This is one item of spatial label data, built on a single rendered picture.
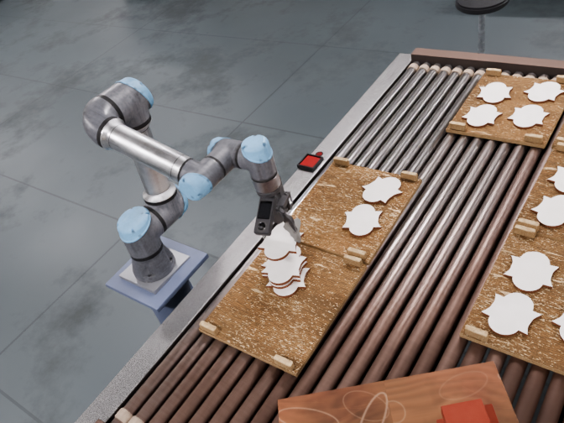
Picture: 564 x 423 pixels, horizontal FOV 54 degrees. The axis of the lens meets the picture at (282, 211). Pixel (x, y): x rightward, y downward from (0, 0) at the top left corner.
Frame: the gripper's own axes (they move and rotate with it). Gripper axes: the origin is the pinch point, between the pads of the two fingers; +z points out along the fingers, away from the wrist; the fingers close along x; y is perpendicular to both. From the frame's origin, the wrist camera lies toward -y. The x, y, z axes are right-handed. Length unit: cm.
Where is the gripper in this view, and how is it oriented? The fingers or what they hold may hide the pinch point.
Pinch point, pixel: (280, 241)
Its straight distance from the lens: 166.3
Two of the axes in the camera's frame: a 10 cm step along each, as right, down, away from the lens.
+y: 3.3, -6.9, 6.5
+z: 2.2, 7.2, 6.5
